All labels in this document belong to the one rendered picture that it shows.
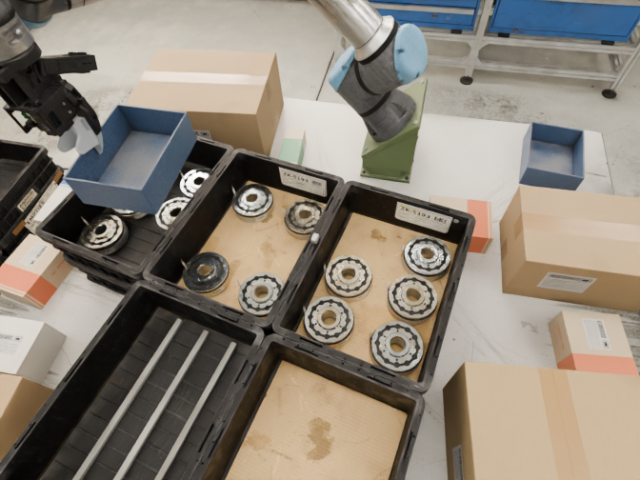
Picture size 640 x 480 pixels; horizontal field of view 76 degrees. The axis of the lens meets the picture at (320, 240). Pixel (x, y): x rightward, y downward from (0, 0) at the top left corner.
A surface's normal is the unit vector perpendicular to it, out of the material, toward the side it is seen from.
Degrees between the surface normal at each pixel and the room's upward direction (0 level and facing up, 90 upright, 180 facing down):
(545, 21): 90
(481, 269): 0
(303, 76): 0
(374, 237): 0
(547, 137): 90
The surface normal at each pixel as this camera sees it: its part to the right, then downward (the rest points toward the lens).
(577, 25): -0.23, 0.82
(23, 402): 0.99, 0.09
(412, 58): 0.67, 0.06
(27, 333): -0.05, -0.55
